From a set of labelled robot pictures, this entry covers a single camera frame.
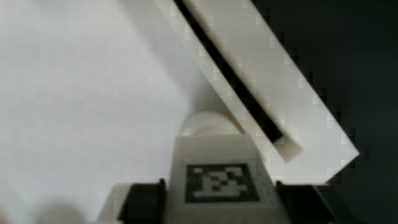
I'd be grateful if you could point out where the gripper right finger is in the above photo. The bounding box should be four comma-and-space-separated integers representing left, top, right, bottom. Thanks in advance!
275, 182, 355, 224

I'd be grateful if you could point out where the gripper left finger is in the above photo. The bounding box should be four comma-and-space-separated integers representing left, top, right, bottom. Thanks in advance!
96, 179, 167, 224

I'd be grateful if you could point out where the white leg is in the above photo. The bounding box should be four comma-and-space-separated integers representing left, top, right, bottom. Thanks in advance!
163, 112, 291, 224

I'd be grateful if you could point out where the white square tabletop tray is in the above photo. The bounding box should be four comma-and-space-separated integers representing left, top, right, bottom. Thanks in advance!
0, 0, 359, 224

